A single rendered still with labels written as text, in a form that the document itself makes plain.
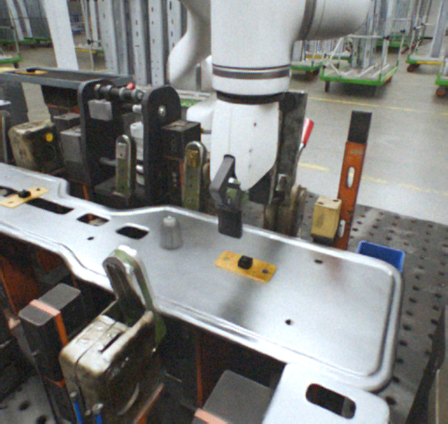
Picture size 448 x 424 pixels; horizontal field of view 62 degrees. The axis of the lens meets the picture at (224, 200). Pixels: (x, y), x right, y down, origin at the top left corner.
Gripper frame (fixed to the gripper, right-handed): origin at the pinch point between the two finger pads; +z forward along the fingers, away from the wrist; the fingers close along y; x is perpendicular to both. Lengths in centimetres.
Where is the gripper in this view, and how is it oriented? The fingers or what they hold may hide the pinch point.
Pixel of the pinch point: (246, 212)
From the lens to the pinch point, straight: 48.5
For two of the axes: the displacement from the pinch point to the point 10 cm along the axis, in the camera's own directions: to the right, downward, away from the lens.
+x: 8.9, 2.2, -4.1
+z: 0.0, 8.8, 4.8
